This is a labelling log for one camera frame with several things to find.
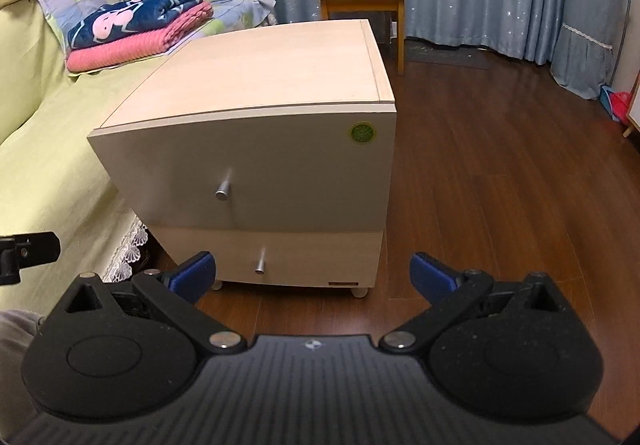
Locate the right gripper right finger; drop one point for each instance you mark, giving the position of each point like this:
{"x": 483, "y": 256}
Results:
{"x": 511, "y": 351}

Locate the upper metal drawer knob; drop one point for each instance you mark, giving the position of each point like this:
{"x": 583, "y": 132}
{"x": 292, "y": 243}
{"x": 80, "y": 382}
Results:
{"x": 223, "y": 190}

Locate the lower metal drawer knob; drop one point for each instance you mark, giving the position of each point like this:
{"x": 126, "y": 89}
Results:
{"x": 260, "y": 267}

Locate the navy cartoon blanket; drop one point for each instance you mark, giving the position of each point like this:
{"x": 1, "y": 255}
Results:
{"x": 112, "y": 22}

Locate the pink folded blanket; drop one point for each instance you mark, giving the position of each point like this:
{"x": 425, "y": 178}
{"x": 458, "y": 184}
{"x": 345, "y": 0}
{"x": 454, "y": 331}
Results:
{"x": 139, "y": 46}

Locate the red blue items on floor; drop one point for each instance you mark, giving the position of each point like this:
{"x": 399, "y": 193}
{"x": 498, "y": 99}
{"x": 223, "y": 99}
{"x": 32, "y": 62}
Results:
{"x": 616, "y": 104}

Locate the green round sticker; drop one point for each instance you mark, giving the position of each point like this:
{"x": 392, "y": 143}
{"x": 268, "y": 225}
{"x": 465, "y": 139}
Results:
{"x": 362, "y": 132}

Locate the beige bedside cabinet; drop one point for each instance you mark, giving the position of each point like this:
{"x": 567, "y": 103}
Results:
{"x": 302, "y": 64}

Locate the lower drawer front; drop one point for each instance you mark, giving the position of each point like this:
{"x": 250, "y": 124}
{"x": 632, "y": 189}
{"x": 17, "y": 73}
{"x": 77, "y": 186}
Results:
{"x": 319, "y": 260}

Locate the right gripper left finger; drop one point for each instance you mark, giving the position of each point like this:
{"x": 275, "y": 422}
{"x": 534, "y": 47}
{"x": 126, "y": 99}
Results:
{"x": 113, "y": 351}

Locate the metal drawer knob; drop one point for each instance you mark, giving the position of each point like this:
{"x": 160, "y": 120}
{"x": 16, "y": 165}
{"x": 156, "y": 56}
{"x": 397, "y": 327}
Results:
{"x": 260, "y": 267}
{"x": 223, "y": 190}

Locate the upper drawer front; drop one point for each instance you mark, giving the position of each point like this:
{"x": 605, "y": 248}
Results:
{"x": 294, "y": 168}

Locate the green sofa cover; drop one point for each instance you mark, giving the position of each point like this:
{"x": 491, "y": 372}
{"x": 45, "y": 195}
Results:
{"x": 51, "y": 180}

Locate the drawer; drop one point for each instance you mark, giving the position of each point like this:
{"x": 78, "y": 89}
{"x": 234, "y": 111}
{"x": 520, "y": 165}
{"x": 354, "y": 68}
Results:
{"x": 294, "y": 168}
{"x": 319, "y": 260}

